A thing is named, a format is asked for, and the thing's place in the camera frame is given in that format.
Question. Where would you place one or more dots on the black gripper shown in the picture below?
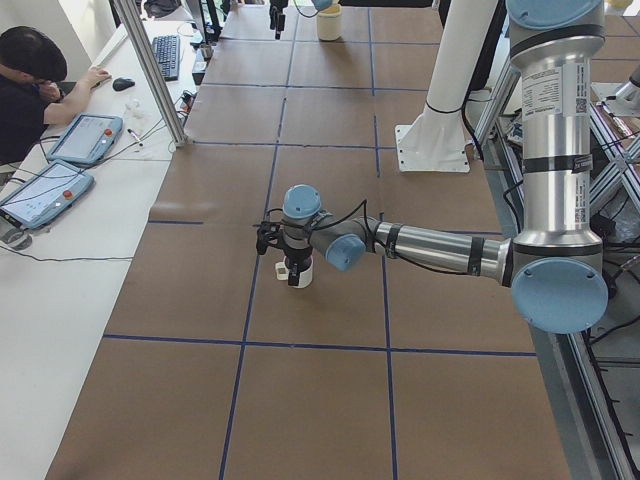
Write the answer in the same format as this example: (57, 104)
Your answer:
(298, 259)
(278, 12)

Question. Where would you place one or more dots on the white ribbed HOME mug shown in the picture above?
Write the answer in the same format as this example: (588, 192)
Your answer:
(305, 278)

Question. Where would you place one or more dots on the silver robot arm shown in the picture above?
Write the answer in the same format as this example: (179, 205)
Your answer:
(544, 250)
(317, 4)

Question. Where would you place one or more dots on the cream plastic bin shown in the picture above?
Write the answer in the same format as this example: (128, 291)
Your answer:
(329, 23)

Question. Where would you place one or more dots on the black keyboard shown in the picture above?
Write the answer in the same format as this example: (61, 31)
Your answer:
(167, 52)

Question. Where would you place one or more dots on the brown paper table mat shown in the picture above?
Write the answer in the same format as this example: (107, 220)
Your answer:
(211, 368)

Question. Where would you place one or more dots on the black computer mouse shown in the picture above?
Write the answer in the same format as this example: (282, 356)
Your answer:
(122, 83)

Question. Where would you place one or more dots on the upper teach pendant tablet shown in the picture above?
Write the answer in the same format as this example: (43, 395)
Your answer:
(86, 140)

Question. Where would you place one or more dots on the teach pendant tablet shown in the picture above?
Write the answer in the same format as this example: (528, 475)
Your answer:
(45, 196)
(86, 140)

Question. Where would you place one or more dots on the person in dark shirt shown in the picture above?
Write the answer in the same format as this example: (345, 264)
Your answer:
(32, 66)

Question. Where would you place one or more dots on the lower teach pendant tablet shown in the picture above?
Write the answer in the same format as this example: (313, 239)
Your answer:
(45, 196)

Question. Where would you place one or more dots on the grey aluminium frame post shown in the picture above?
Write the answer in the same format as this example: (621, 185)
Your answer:
(143, 49)

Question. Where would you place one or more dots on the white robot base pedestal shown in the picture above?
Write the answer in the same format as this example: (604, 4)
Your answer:
(435, 141)

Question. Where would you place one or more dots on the aluminium side frame rail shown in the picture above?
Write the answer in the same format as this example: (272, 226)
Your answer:
(592, 378)

